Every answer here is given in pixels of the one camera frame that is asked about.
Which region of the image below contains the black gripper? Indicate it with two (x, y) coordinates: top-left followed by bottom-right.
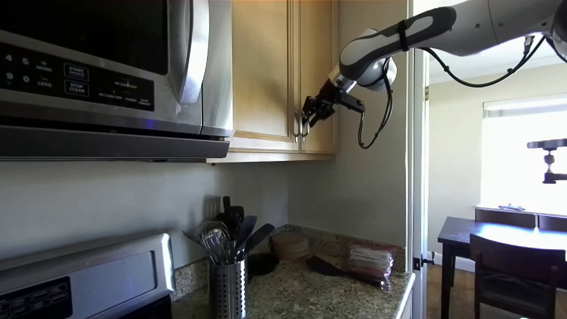
(302, 77), (368, 130)

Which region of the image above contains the silver cabinet door handle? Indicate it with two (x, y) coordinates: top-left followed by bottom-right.
(293, 112), (311, 141)

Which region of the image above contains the wooden cabinet door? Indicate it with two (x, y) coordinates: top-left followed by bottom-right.
(231, 0), (295, 142)
(297, 0), (341, 158)

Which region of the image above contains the dark brown wooden utensil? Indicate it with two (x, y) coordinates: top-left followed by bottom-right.
(219, 196), (247, 240)

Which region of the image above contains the stack of round wooden trivets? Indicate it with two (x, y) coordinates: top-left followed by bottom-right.
(270, 229), (314, 263)

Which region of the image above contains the black slotted spatula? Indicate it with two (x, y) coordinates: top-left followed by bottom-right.
(243, 222), (279, 258)

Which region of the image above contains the black plastic spatula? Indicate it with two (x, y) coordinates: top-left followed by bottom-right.
(235, 215), (259, 259)

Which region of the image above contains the small black skillet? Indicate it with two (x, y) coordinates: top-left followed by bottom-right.
(247, 252), (281, 279)

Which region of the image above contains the dark wooden dining table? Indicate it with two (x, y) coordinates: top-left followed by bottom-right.
(437, 215), (567, 319)

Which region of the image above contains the perforated steel utensil holder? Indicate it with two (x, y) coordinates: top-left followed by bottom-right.
(208, 258), (251, 319)

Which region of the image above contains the bright window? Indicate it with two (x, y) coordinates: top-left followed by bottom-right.
(481, 96), (567, 217)

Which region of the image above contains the dark wooden chair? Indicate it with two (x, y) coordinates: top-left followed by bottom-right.
(474, 206), (539, 231)
(469, 235), (567, 319)
(538, 213), (567, 235)

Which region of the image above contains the stainless steel microwave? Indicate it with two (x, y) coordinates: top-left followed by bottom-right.
(0, 0), (236, 165)

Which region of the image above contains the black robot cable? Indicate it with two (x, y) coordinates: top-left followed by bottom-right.
(357, 34), (567, 151)

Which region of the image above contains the white door frame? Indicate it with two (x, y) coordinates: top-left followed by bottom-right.
(405, 0), (433, 319)

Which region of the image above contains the wire whisk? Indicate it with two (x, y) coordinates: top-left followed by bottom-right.
(199, 220), (235, 266)

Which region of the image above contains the black camera on mount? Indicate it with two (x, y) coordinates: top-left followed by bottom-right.
(527, 137), (567, 187)

